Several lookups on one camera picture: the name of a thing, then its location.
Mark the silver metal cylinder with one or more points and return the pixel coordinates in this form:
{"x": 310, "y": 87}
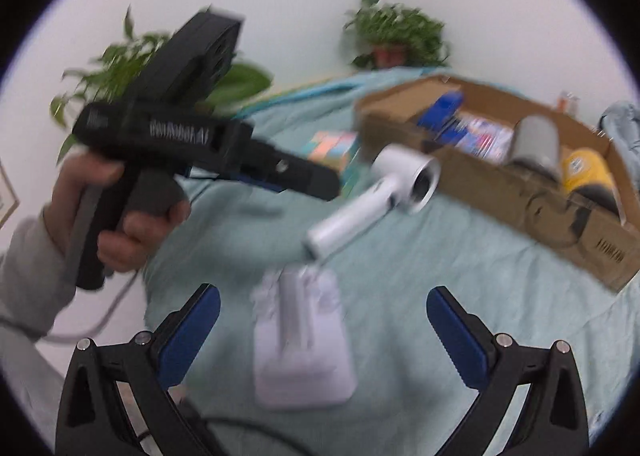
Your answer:
{"x": 535, "y": 140}

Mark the light blue quilt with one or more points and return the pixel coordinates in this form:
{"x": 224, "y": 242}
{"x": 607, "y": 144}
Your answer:
{"x": 625, "y": 125}

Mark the person's left forearm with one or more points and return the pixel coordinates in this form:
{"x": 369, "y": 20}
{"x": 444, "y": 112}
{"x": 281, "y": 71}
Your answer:
{"x": 30, "y": 286}

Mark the pastel puzzle cube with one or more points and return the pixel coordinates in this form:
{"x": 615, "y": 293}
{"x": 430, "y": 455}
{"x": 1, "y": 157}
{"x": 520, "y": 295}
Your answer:
{"x": 332, "y": 148}

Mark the white plastic package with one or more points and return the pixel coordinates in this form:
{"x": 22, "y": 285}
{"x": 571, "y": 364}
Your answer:
{"x": 305, "y": 361}

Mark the brown cardboard box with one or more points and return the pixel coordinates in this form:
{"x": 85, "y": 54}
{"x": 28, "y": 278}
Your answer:
{"x": 500, "y": 196}

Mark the colourful comic magazine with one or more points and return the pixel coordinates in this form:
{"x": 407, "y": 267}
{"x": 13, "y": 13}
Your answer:
{"x": 485, "y": 138}

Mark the person's left hand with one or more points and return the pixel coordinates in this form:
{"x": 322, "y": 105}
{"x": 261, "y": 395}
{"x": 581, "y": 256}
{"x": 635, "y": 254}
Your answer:
{"x": 60, "y": 206}

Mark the white hair dryer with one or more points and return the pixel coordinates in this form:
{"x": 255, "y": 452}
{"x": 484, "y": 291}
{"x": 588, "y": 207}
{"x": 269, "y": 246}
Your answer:
{"x": 350, "y": 221}

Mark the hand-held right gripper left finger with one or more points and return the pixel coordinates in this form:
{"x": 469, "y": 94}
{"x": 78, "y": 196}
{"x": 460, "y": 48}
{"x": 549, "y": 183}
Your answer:
{"x": 192, "y": 331}

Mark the glass jar with orange contents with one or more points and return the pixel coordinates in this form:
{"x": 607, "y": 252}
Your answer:
{"x": 569, "y": 103}

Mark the teal bed sheet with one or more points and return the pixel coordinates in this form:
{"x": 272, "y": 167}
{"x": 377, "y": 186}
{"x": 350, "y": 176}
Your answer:
{"x": 425, "y": 261}

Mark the yellow can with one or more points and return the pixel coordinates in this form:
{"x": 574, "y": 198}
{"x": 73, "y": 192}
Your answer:
{"x": 585, "y": 168}

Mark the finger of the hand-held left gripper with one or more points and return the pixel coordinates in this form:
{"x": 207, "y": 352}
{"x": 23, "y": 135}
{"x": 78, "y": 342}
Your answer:
{"x": 300, "y": 170}

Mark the potted green plant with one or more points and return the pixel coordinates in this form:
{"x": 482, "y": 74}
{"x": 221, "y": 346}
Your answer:
{"x": 395, "y": 30}

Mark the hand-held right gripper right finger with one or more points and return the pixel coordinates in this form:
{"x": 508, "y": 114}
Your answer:
{"x": 457, "y": 336}

